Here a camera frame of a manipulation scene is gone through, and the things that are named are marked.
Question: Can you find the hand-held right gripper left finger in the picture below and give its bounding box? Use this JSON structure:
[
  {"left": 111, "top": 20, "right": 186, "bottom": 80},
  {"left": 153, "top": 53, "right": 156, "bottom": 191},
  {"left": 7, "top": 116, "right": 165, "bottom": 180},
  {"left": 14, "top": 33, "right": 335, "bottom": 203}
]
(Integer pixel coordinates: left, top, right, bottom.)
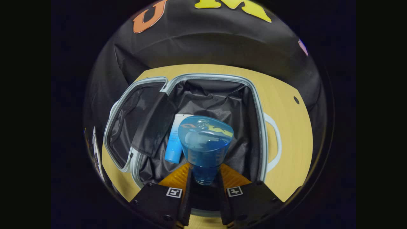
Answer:
[{"left": 129, "top": 162, "right": 193, "bottom": 229}]

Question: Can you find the white blue cream tube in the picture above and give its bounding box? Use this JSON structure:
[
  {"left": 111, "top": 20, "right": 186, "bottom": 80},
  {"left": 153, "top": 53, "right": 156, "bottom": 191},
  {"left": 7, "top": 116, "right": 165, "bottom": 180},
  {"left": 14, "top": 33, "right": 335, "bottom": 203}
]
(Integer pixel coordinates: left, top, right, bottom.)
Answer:
[{"left": 164, "top": 114, "right": 193, "bottom": 164}]

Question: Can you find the black backdrop cloth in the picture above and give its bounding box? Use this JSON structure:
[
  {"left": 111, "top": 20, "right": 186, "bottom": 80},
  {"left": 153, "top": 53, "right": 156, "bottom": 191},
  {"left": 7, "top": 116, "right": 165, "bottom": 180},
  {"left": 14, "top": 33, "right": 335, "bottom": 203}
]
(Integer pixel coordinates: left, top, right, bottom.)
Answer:
[{"left": 83, "top": 0, "right": 329, "bottom": 191}]

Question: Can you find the green lotion bottle blue cap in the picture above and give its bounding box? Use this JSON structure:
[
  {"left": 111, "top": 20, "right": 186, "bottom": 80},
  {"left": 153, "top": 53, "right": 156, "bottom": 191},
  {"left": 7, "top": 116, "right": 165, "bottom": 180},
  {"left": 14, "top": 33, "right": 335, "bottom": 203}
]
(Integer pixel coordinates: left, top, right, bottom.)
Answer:
[{"left": 178, "top": 115, "right": 234, "bottom": 185}]

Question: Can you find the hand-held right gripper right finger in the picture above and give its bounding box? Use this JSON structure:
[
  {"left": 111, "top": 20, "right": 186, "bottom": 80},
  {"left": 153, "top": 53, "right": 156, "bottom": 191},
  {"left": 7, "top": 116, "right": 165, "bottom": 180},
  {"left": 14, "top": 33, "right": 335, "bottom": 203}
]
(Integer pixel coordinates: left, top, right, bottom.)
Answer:
[{"left": 218, "top": 163, "right": 285, "bottom": 227}]

